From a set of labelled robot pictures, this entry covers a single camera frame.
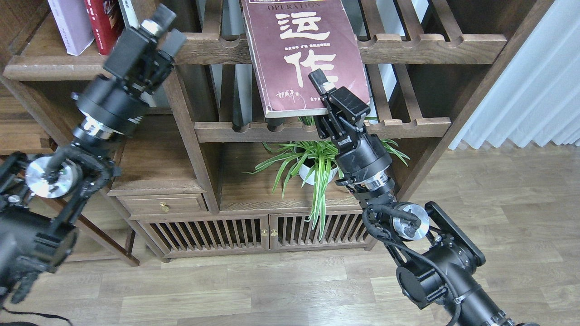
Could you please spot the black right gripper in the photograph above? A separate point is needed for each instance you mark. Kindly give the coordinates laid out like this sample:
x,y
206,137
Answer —
x,y
361,157

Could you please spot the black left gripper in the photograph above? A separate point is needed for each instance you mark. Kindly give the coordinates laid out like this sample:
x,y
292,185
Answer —
x,y
139,62

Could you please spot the dark maroon book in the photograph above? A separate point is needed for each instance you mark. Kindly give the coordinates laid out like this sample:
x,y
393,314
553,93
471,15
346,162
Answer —
x,y
288,40

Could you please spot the red survival guide book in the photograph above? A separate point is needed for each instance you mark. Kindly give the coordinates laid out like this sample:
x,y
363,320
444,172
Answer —
x,y
107,23

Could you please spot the white purple book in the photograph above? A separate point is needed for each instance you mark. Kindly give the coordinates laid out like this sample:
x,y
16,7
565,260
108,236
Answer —
x,y
73,23

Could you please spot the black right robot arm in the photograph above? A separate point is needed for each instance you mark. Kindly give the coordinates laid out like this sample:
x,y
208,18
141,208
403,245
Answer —
x,y
435,259

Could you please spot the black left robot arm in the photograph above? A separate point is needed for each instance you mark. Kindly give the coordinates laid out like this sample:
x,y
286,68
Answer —
x,y
43,195

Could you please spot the white upright books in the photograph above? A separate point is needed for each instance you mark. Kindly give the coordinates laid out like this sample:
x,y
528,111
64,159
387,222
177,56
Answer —
x,y
129,14

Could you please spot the green spider plant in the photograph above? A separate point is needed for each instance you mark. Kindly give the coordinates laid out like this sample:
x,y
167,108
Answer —
x,y
292,155

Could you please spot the white plant pot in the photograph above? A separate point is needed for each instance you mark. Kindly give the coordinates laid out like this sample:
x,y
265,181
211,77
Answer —
x,y
309,178

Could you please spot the wooden side furniture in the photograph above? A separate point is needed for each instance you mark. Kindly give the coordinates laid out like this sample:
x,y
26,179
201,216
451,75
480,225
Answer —
x,y
20,132

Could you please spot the dark wooden bookshelf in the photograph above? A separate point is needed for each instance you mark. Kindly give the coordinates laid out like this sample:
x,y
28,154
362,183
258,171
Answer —
x,y
426,74

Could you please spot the brass drawer knob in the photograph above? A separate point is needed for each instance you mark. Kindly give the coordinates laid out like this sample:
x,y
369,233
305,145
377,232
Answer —
x,y
164,207

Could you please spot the white pleated curtain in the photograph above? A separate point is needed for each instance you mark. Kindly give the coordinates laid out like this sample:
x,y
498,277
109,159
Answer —
x,y
536,98

